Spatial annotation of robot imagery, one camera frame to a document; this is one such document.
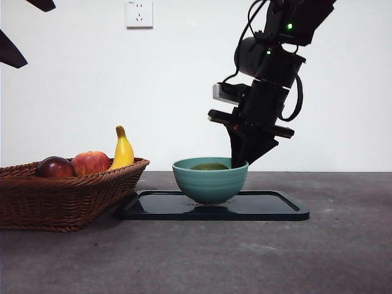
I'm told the green avocado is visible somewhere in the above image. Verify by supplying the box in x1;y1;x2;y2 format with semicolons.
190;162;229;171

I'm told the teal ribbed bowl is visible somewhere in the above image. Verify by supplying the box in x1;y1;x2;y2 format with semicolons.
171;157;249;205

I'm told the dark rectangular tray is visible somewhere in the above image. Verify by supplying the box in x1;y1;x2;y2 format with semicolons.
115;189;311;222

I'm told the yellow banana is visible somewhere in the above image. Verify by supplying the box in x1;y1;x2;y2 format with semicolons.
107;125;135;171

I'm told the dark red plum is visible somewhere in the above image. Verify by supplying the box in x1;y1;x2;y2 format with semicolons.
36;156;77;179

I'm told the red apple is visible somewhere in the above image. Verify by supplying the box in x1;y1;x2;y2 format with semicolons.
70;151;111;178

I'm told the brown wicker basket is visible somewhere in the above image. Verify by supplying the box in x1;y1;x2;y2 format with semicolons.
0;157;150;233

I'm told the short looped black cable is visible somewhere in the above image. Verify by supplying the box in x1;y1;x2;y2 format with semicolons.
280;75;304;122

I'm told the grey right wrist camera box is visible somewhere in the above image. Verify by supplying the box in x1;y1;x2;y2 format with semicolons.
212;83;243;107

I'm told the long black right arm cable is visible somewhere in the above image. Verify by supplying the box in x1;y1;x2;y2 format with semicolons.
222;0;270;88

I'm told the white wall socket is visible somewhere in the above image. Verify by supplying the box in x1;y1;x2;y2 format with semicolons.
126;0;154;30

